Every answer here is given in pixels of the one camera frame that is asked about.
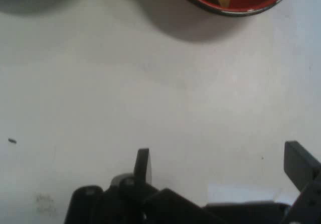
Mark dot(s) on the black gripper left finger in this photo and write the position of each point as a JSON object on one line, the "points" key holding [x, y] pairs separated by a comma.
{"points": [[143, 163]]}

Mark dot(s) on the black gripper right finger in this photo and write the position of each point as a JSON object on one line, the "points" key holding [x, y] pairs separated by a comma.
{"points": [[301, 166]]}

